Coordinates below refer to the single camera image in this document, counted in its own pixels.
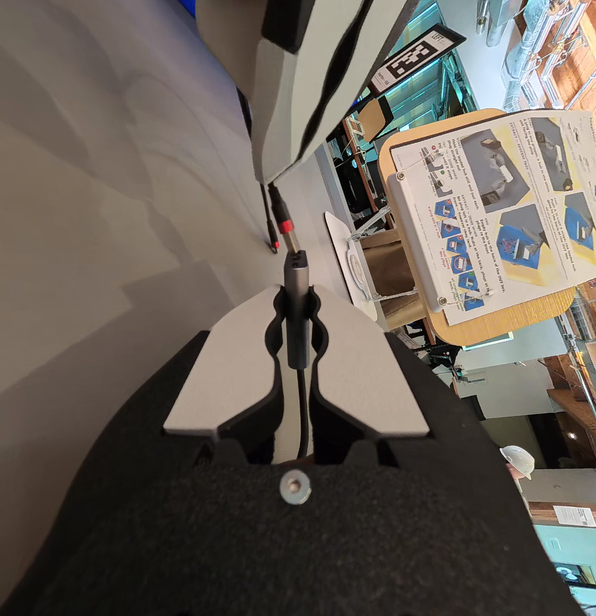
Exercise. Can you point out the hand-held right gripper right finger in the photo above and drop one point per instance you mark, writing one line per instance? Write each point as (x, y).
(370, 385)

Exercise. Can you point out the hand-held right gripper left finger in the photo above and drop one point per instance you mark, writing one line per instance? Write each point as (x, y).
(221, 380)

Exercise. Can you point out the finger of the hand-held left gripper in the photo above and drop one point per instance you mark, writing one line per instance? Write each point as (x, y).
(278, 120)
(365, 72)

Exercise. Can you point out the blue plastic bin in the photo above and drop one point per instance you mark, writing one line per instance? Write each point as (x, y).
(187, 7)

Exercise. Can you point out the small grey usb hub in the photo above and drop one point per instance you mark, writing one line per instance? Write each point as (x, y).
(296, 298)

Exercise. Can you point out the black and white marker tag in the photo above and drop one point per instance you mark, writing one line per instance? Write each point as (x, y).
(413, 57)

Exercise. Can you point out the tan cloth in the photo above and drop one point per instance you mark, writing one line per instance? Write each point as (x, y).
(389, 269)

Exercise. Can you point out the white and wooden book stand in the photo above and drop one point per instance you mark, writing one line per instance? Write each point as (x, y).
(495, 327)

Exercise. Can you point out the white hard hat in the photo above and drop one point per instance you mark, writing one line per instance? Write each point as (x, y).
(517, 457)

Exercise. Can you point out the printed instruction sheet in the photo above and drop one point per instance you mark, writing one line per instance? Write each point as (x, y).
(495, 216)

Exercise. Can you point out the white paper notice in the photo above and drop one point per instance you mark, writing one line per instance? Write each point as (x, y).
(574, 516)

